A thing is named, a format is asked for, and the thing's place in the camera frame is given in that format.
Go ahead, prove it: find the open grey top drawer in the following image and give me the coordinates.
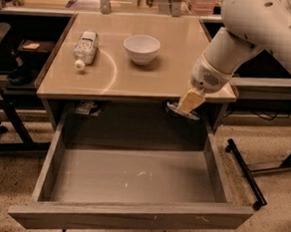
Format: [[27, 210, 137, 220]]
[[9, 102, 254, 230]]

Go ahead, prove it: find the pink storage box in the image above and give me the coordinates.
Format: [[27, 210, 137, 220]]
[[186, 0, 216, 16]]

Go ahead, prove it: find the blue rxbar blueberry wrapper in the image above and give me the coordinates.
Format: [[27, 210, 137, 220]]
[[166, 101, 200, 120]]

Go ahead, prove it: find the clear plastic water bottle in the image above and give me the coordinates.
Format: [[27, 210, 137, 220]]
[[73, 30, 99, 71]]

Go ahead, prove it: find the dark box with tan note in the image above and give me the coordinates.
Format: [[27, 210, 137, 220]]
[[17, 40, 55, 54]]

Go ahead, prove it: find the white label under table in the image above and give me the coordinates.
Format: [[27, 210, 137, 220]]
[[76, 101, 94, 115]]

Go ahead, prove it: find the white ceramic bowl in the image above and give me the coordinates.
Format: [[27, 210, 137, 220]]
[[124, 35, 160, 65]]

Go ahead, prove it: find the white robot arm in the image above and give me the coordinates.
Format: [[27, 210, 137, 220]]
[[177, 0, 291, 116]]

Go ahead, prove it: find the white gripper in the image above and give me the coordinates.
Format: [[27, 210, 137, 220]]
[[177, 54, 232, 114]]

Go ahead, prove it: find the wooden cabinet table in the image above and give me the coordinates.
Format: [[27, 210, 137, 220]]
[[30, 6, 245, 143]]

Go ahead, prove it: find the black cart leg with wheels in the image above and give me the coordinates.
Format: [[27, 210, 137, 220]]
[[225, 139, 267, 211]]

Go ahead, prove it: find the black chair frame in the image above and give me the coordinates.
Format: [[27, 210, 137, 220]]
[[0, 22, 51, 153]]

